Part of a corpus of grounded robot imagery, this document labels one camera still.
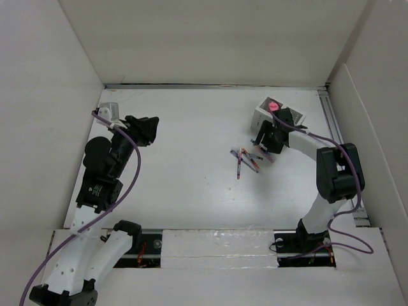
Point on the aluminium rail front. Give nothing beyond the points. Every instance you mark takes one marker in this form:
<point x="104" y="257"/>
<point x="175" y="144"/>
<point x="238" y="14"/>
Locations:
<point x="148" y="255"/>

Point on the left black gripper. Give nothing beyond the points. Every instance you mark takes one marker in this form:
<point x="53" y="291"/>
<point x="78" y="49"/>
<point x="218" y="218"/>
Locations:
<point x="143" y="129"/>

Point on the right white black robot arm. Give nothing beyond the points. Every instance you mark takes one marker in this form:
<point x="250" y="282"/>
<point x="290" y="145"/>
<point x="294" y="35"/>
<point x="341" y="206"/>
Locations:
<point x="339" y="176"/>

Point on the blue clear pen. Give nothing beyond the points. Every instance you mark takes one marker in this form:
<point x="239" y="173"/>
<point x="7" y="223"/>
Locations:
<point x="253" y="168"/>

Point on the white two-slot pen holder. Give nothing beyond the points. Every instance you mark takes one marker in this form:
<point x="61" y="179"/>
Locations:
<point x="262" y="112"/>

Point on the orange tipped clear pen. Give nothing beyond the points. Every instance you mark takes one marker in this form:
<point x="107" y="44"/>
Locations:
<point x="249" y="155"/>

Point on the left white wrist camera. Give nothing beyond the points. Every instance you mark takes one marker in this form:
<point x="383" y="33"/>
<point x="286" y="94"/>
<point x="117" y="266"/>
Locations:
<point x="107" y="113"/>

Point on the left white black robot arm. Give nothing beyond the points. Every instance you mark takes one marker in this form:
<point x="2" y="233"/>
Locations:
<point x="82" y="267"/>

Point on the pink eraser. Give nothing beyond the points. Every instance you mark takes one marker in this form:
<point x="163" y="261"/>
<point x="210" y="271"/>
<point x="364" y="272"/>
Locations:
<point x="273" y="106"/>

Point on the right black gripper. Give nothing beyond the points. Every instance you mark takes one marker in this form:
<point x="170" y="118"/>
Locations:
<point x="266" y="128"/>

